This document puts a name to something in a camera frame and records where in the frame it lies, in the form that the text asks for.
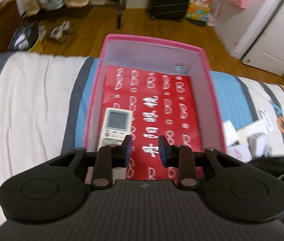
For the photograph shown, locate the white grey-screen remote control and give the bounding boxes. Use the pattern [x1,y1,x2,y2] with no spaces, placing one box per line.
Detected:
[98,107,133,149]

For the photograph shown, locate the red paper bag with glasses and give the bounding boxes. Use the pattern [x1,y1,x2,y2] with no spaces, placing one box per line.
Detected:
[102,66,202,181]

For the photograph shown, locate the striped bed blanket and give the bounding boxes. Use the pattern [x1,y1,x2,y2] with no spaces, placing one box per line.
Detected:
[0,52,284,226]

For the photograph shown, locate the pink storage box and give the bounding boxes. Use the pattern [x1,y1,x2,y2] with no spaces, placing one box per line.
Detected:
[83,33,227,184]

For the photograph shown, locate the white door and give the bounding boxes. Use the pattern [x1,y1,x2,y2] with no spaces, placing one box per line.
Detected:
[242,1,284,76]

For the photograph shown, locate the black bag on floor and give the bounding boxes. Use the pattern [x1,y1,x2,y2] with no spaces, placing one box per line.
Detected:
[8,23,39,52]

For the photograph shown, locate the colourful tissue pack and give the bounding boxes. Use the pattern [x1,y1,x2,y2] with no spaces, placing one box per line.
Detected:
[185,0,211,22]

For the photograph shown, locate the wooden nightstand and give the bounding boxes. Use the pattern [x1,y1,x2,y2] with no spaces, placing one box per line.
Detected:
[0,0,22,53]

